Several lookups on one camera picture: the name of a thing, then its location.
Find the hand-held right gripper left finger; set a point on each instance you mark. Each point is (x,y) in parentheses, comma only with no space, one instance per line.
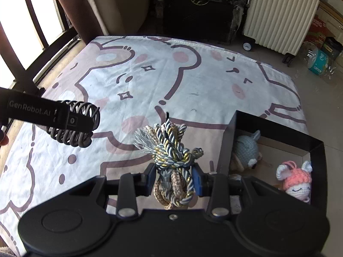
(150,180)

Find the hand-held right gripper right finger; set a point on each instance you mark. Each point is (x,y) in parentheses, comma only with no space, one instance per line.
(197,180)

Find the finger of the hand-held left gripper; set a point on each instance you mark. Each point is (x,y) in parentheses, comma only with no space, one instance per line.
(80,121)

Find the brown hair claw clip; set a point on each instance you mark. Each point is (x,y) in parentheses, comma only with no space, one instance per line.
(80,139)

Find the black cardboard box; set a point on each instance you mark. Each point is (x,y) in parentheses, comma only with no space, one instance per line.
(227,144)

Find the grey crochet mouse doll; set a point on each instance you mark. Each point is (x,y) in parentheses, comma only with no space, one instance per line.
(248,147)

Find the pink crochet bunny doll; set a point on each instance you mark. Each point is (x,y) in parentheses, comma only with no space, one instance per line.
(296,179)

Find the person's left hand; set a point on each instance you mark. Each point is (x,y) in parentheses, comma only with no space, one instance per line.
(3,138)

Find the window with dark bars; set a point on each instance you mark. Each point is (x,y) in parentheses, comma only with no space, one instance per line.
(16,18)

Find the bear printed blanket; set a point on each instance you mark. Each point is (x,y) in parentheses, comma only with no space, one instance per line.
(174,85)

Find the brown curtain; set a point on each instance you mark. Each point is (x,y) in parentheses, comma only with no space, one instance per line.
(107,5)

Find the black low cabinet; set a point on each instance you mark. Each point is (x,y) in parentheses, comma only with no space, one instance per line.
(198,16)

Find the green tissue roll pack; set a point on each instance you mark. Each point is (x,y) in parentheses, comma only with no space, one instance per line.
(320,63)

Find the clear bag of plastic bottles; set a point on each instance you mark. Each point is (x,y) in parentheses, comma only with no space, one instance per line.
(308,50)

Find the white oil radiator heater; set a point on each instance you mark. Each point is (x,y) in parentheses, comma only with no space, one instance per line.
(278,13)

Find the black plastic bag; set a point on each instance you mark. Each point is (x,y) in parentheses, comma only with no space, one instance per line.
(333,46)

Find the red cardboard box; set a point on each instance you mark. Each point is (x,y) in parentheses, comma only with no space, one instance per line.
(317,29)

